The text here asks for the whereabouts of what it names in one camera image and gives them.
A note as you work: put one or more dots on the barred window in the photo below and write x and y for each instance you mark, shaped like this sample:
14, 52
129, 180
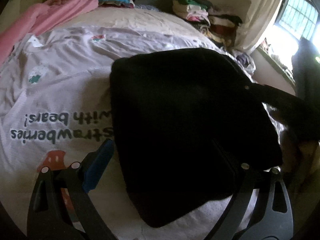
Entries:
299, 18

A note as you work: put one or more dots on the mixed folded clothes pile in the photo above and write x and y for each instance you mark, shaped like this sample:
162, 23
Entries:
217, 23

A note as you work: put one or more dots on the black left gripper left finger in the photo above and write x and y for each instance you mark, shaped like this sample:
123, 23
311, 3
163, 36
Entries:
48, 217

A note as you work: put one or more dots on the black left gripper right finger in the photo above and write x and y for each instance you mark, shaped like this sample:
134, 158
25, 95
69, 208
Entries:
272, 215

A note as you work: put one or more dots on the pink quilt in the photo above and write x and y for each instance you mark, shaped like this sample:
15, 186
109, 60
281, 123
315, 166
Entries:
41, 17

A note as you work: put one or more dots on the black printed t-shirt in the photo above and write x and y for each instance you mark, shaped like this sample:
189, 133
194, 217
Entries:
188, 130

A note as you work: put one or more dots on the cream curtain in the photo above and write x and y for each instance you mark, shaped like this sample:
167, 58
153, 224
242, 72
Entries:
261, 15

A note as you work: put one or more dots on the light printed bed sheet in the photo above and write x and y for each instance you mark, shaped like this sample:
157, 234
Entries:
56, 109

